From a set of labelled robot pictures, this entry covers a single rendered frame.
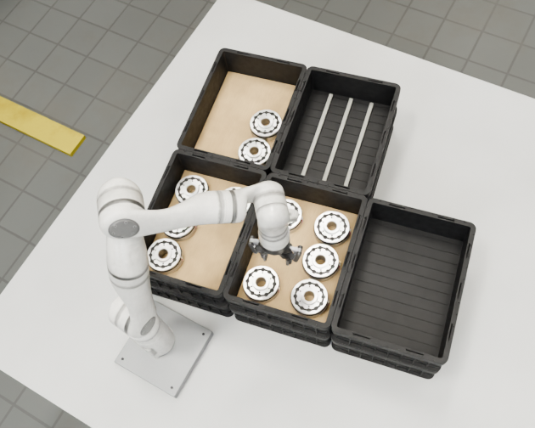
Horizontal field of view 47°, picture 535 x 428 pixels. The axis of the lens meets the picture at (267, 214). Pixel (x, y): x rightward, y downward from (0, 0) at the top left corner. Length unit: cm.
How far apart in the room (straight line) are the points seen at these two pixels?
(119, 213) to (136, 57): 226
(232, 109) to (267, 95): 13
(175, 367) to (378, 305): 61
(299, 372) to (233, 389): 20
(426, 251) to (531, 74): 166
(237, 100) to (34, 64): 174
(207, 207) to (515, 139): 124
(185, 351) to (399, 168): 90
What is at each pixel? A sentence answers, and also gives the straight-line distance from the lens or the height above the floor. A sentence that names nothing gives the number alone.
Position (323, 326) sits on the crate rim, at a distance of 160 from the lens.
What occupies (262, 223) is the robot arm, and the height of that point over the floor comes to 131.
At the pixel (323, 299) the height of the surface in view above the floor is 86.
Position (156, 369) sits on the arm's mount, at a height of 73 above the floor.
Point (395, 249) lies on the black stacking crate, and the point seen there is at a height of 83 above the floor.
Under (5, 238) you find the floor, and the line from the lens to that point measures 307.
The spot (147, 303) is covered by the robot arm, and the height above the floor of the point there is 110.
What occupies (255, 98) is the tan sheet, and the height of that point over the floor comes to 83.
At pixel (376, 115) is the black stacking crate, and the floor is 83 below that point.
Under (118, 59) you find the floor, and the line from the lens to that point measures 341.
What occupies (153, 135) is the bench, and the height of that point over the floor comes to 70.
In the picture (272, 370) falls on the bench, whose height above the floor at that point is 70.
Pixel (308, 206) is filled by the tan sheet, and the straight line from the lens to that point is 183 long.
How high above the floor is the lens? 247
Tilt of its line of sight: 64 degrees down
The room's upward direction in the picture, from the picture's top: 12 degrees counter-clockwise
